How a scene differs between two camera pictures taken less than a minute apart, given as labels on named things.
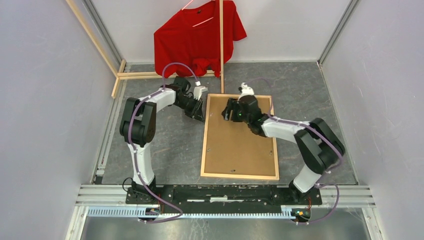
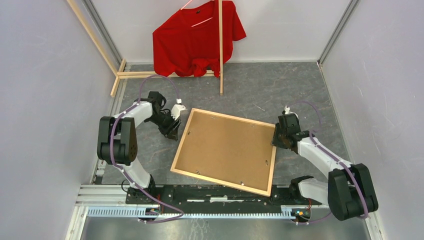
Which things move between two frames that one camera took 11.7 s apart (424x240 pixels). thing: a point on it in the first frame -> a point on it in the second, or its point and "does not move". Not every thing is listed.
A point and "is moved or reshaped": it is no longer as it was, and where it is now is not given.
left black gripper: (196, 112) -> (171, 131)
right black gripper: (234, 105) -> (275, 141)
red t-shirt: (192, 37) does not move
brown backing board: (231, 148) is moved or reshaped
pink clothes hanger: (186, 5) does not move
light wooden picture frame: (231, 149) -> (182, 142)
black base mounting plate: (224, 198) does not move
